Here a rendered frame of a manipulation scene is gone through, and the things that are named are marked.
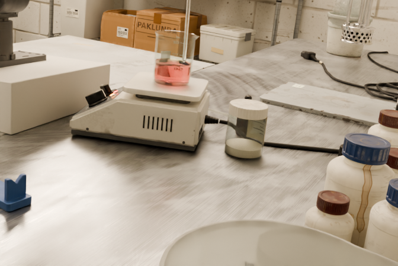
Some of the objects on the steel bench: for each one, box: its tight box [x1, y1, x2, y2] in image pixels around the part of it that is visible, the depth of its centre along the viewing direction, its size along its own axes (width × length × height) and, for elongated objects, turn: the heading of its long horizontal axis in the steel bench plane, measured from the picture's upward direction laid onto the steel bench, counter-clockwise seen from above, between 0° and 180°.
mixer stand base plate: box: [259, 82, 397, 126], centre depth 127 cm, size 30×20×1 cm, turn 45°
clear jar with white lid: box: [224, 99, 268, 160], centre depth 92 cm, size 6×6×8 cm
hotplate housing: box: [69, 90, 219, 151], centre depth 96 cm, size 22×13×8 cm, turn 64°
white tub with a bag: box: [326, 0, 373, 57], centre depth 190 cm, size 14×14×21 cm
